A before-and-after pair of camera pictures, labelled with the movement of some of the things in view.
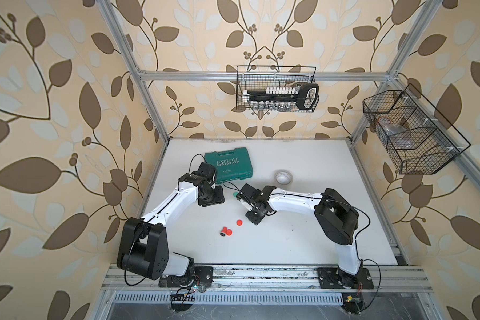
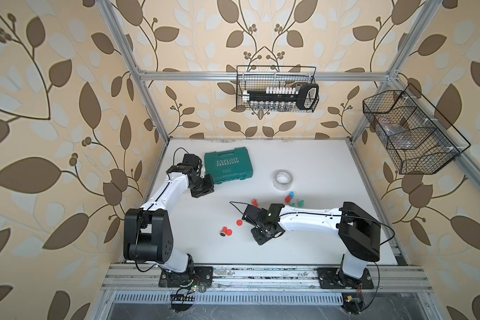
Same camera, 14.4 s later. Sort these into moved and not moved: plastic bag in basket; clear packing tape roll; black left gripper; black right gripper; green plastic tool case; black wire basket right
Moved: black right gripper; black left gripper
Not moved: green plastic tool case; plastic bag in basket; black wire basket right; clear packing tape roll
